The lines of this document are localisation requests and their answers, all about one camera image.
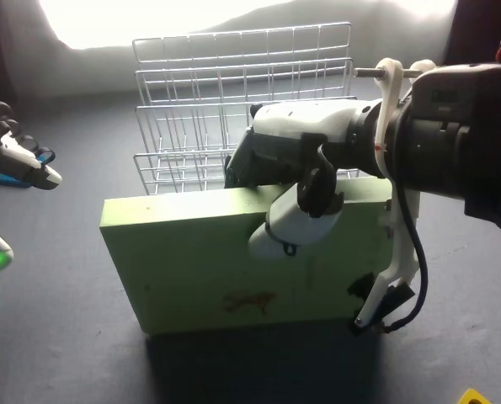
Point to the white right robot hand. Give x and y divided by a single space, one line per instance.
296 120

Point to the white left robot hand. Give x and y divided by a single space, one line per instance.
18 160

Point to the light green book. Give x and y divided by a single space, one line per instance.
182 261

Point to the blue toy block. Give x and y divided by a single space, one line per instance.
10 181

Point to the yellow toy block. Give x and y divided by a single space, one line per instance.
475 397

